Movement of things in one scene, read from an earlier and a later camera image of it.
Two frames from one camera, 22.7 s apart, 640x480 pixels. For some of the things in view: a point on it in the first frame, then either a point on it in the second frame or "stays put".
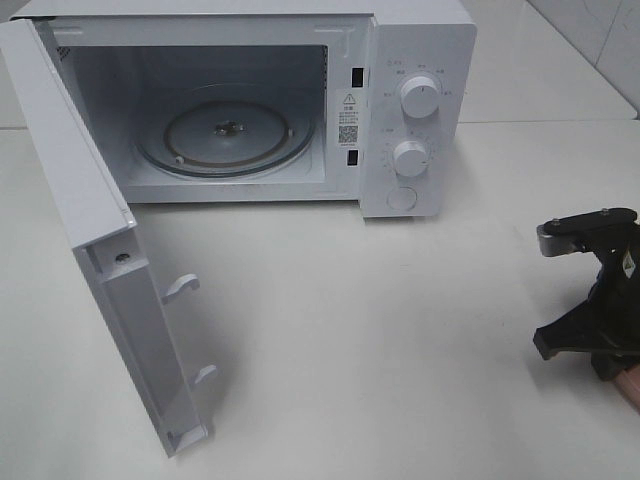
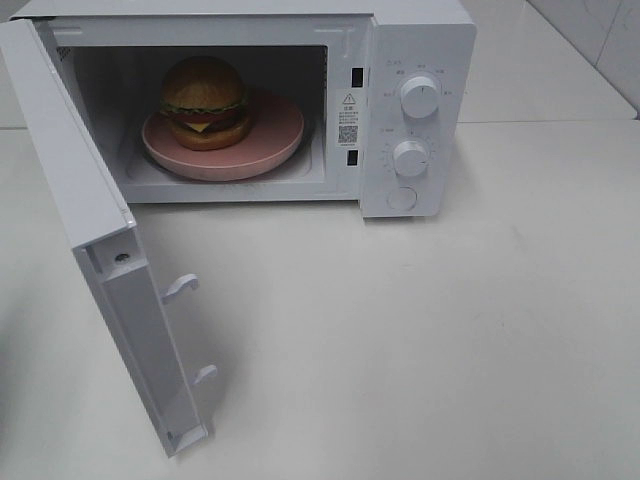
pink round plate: x=628 y=382 → x=277 y=130
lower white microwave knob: x=409 y=158 stays put
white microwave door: x=106 y=240 stays put
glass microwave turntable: x=225 y=130 → x=297 y=161
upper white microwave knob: x=419 y=97 stays put
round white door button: x=401 y=198 stays put
